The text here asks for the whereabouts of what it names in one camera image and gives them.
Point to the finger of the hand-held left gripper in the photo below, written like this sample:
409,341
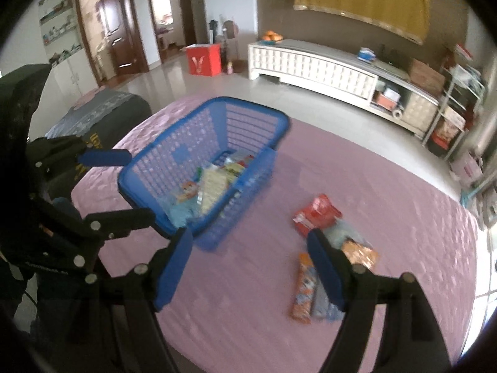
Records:
105,157
120,221

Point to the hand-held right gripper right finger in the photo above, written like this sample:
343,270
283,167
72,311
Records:
326,272

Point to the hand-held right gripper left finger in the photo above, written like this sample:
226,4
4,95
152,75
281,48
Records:
174,268

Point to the long orange snack packet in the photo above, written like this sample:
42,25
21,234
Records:
305,295

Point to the blue stick snack packet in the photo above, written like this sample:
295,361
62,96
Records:
320,303

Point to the orange patterned snack packet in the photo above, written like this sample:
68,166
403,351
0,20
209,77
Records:
361,256

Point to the light blue snack packet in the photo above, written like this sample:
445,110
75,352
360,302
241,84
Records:
180,213
343,233

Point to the blue plastic basket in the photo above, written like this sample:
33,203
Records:
163,151

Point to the red snack pouch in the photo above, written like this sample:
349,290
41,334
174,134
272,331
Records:
316,213

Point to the beige stick snack packet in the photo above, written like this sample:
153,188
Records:
213,188

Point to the green and yellow snack packet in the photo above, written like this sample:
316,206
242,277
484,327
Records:
237,166

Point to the dark chair cover gold print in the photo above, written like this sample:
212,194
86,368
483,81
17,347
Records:
108,112

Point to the pink tablecloth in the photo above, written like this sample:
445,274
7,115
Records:
252,279

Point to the white display cabinet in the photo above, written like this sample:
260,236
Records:
66,46

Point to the brown wooden door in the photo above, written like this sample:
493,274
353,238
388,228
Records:
116,27

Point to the red gift box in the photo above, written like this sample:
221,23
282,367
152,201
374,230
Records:
204,60

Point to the small pink broom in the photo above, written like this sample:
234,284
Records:
230,68

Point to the pink shopping bag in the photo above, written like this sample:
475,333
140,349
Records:
466,169

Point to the white paper roll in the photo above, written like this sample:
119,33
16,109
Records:
398,112

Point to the small red box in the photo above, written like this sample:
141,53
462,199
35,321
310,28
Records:
384,101

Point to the orange snack bag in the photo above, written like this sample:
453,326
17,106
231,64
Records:
450,130

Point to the small light blue box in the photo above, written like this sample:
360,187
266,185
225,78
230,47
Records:
391,94

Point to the white tufted TV cabinet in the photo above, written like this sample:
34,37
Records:
318,68

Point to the plate of oranges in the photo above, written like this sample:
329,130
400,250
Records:
271,37

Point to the white metal shelf rack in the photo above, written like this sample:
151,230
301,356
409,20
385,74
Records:
446,101

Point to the brown cardboard box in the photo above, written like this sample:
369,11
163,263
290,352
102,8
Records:
427,75

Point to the blue tissue box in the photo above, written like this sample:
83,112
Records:
367,54

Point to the black router with antennas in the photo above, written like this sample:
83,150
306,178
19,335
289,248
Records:
390,58

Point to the red and white box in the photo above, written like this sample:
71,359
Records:
464,51

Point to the brown doorway frame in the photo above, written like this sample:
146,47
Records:
190,7

